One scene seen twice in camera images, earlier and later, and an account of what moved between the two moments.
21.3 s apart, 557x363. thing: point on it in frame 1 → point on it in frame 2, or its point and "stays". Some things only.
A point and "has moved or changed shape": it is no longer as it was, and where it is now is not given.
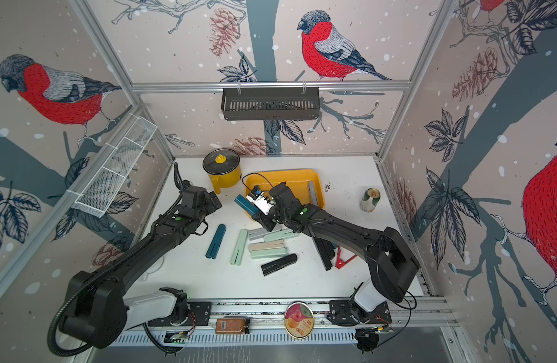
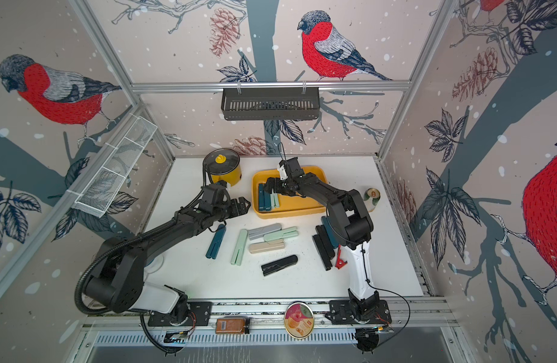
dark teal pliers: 216,242 stays
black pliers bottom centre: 279,263 stays
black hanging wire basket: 271,103 stays
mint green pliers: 237,253 stays
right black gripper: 266,221 → 278,185
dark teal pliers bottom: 249,207 has moved or changed shape
